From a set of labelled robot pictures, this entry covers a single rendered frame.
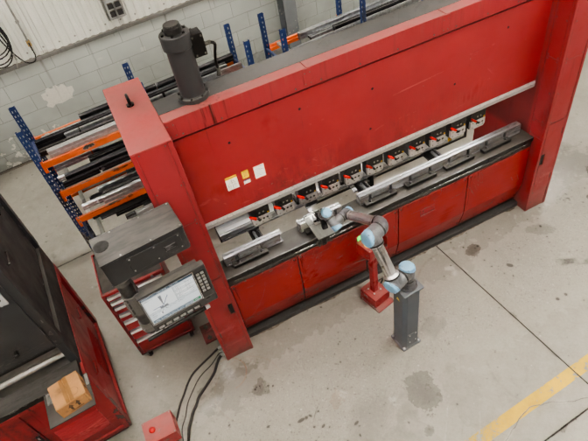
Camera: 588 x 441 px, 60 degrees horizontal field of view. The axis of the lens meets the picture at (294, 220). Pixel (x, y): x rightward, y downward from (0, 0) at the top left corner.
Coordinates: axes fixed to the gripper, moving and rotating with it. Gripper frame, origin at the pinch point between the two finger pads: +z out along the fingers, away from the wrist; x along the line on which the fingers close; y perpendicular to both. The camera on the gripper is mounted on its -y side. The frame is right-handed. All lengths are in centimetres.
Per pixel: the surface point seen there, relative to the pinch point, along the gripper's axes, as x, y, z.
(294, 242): 23.0, -8.3, 10.4
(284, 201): 22.1, 22.8, -17.5
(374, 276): -33, -63, 33
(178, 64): 64, 111, -110
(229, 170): 55, 54, -54
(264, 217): 40.2, 18.2, -12.3
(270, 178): 29, 40, -37
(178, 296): 118, -10, -67
